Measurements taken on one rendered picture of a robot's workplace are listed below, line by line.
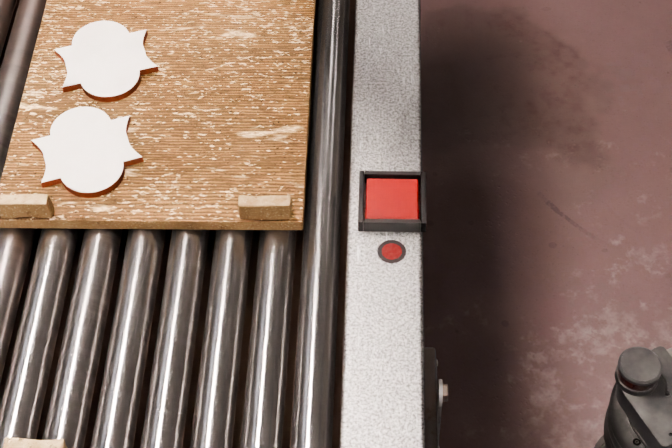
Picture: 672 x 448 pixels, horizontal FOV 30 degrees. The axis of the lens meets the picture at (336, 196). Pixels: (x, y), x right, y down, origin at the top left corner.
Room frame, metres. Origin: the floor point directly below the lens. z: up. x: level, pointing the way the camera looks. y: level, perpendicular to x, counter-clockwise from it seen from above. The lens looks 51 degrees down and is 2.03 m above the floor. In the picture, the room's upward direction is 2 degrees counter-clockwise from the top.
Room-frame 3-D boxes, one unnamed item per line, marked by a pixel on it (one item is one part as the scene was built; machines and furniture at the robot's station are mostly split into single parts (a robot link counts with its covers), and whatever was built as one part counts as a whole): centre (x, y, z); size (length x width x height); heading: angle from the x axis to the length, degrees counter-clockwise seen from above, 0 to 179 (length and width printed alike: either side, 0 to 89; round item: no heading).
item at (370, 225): (0.89, -0.06, 0.92); 0.08 x 0.08 x 0.02; 86
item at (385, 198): (0.89, -0.06, 0.92); 0.06 x 0.06 x 0.01; 86
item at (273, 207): (0.87, 0.08, 0.95); 0.06 x 0.02 x 0.03; 87
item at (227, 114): (1.07, 0.20, 0.93); 0.41 x 0.35 x 0.02; 177
